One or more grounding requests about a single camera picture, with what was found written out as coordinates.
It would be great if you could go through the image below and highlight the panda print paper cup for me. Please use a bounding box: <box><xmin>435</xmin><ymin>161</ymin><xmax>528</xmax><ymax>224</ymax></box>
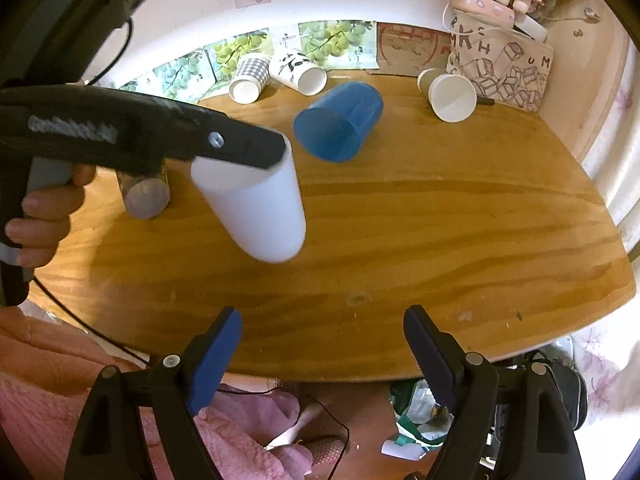
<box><xmin>269</xmin><ymin>51</ymin><xmax>328</xmax><ymax>96</ymax></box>

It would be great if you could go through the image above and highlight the thin black cable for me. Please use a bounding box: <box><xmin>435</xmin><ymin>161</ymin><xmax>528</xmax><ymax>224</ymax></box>
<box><xmin>220</xmin><ymin>385</ymin><xmax>351</xmax><ymax>480</ymax></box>

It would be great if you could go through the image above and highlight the pink ribbon roll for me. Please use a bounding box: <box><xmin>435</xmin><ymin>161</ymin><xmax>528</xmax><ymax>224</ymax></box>
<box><xmin>452</xmin><ymin>0</ymin><xmax>518</xmax><ymax>28</ymax></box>

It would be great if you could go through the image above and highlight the blue plastic cup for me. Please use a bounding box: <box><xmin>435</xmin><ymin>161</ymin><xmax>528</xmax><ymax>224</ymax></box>
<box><xmin>293</xmin><ymin>81</ymin><xmax>385</xmax><ymax>163</ymax></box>

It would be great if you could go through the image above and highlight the grape print board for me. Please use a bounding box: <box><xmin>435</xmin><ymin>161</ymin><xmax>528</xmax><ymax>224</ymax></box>
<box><xmin>120</xmin><ymin>19</ymin><xmax>377</xmax><ymax>106</ymax></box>

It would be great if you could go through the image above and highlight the brown cardboard box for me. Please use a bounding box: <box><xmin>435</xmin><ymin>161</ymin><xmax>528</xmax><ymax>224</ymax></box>
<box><xmin>375</xmin><ymin>22</ymin><xmax>453</xmax><ymax>72</ymax></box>

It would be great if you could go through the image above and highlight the white paper scrap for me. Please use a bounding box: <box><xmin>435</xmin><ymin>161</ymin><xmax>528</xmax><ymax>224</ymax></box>
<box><xmin>382</xmin><ymin>440</ymin><xmax>424</xmax><ymax>462</ymax></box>

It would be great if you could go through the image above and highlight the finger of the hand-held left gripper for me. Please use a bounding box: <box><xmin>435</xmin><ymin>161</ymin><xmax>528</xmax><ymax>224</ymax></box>
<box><xmin>162</xmin><ymin>100</ymin><xmax>292</xmax><ymax>170</ymax></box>

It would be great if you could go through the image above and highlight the pink mesh slipper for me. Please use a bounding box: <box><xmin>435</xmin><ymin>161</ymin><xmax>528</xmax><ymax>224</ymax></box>
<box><xmin>310</xmin><ymin>436</ymin><xmax>352</xmax><ymax>467</ymax></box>

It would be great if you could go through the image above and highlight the letter print tote bag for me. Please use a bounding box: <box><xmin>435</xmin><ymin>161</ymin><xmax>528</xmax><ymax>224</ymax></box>
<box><xmin>446</xmin><ymin>25</ymin><xmax>555</xmax><ymax>112</ymax></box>

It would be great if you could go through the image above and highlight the plain white paper cup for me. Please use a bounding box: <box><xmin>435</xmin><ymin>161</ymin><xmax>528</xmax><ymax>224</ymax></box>
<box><xmin>417</xmin><ymin>67</ymin><xmax>478</xmax><ymax>123</ymax></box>

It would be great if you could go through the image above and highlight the black bag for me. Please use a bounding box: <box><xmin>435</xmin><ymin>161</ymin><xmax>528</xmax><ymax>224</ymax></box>
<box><xmin>492</xmin><ymin>349</ymin><xmax>589</xmax><ymax>466</ymax></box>

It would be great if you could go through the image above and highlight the person's left hand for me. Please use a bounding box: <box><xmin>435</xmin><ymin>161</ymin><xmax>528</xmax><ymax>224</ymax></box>
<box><xmin>4</xmin><ymin>164</ymin><xmax>97</xmax><ymax>270</ymax></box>

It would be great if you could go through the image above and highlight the floral curtain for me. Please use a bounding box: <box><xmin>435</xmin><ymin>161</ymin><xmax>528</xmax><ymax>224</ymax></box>
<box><xmin>575</xmin><ymin>35</ymin><xmax>640</xmax><ymax>423</ymax></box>

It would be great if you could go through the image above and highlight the pink fleece clothing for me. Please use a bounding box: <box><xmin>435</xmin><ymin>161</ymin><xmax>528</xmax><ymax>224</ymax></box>
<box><xmin>0</xmin><ymin>305</ymin><xmax>313</xmax><ymax>480</ymax></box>

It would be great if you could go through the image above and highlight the white plastic cup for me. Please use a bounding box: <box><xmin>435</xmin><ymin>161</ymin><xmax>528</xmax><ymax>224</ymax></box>
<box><xmin>190</xmin><ymin>132</ymin><xmax>307</xmax><ymax>264</ymax></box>

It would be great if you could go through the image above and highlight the green white plastic bag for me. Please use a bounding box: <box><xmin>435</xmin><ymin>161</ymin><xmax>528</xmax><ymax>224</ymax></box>
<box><xmin>390</xmin><ymin>379</ymin><xmax>455</xmax><ymax>448</ymax></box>

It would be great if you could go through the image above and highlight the checkered paper cup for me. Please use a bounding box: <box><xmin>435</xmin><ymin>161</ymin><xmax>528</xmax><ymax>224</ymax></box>
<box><xmin>229</xmin><ymin>53</ymin><xmax>272</xmax><ymax>104</ymax></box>

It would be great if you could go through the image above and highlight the grey cup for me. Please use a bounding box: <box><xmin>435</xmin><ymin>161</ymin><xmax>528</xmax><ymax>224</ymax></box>
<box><xmin>116</xmin><ymin>165</ymin><xmax>172</xmax><ymax>219</ymax></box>

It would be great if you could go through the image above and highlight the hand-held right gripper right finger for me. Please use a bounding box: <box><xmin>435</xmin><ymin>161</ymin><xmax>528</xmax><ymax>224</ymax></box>
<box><xmin>403</xmin><ymin>304</ymin><xmax>587</xmax><ymax>480</ymax></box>

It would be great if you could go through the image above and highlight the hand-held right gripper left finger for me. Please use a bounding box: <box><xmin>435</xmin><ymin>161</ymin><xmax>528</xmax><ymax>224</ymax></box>
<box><xmin>64</xmin><ymin>306</ymin><xmax>244</xmax><ymax>480</ymax></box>

